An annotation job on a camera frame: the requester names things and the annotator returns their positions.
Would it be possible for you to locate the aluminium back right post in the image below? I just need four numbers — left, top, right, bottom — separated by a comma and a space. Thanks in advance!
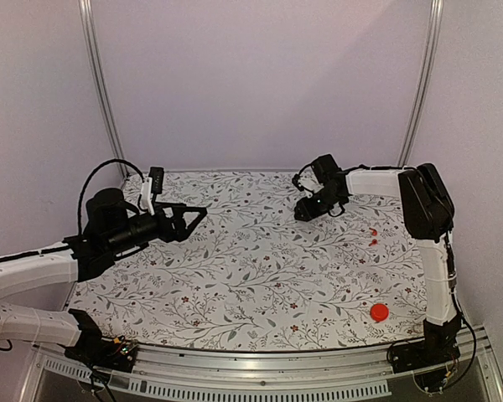
397, 0, 444, 167

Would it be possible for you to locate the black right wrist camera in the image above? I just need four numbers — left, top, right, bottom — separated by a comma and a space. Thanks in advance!
292, 173, 306, 192

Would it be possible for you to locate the white left camera bracket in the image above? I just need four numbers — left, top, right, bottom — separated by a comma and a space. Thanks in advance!
138, 177, 155, 215

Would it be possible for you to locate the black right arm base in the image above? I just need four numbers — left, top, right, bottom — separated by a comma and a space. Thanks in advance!
386, 320, 461, 374

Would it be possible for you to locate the white right camera bracket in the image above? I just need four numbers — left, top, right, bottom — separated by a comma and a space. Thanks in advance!
298, 177, 323, 198

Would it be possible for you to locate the aluminium front rail frame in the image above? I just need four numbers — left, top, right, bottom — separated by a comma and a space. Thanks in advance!
20, 327, 503, 401

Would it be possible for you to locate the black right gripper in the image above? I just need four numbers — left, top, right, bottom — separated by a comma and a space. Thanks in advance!
296, 188, 342, 222

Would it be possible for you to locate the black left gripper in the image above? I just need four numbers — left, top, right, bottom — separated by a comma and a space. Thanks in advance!
106, 202, 207, 256

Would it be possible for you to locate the aluminium back left post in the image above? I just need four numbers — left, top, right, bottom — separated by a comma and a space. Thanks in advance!
78, 0, 125, 159

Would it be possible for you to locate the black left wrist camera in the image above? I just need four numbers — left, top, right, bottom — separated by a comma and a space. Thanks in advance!
148, 167, 164, 195

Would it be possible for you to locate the red round bottle cap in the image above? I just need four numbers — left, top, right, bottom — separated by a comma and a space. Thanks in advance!
370, 303, 390, 322

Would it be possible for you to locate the black braided left cable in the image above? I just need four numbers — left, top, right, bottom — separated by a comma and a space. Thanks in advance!
75, 157, 145, 235

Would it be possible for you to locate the white camera bracket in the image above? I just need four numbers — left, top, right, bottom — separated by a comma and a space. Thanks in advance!
298, 177, 323, 198
138, 177, 155, 215

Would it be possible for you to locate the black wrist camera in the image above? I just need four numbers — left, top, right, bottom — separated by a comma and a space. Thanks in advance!
148, 167, 164, 195
292, 173, 306, 192

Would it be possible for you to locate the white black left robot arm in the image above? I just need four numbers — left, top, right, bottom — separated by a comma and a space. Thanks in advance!
0, 188, 207, 363

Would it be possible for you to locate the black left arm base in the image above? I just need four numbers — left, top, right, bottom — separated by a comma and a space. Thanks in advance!
64, 309, 138, 373

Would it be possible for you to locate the floral patterned table mat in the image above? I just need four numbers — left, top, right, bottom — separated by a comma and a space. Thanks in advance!
70, 172, 427, 352

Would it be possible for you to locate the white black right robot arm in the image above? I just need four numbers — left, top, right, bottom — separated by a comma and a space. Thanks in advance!
292, 154, 462, 365

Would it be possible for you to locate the aluminium post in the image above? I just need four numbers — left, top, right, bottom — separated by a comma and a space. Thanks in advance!
397, 0, 444, 167
78, 0, 125, 159

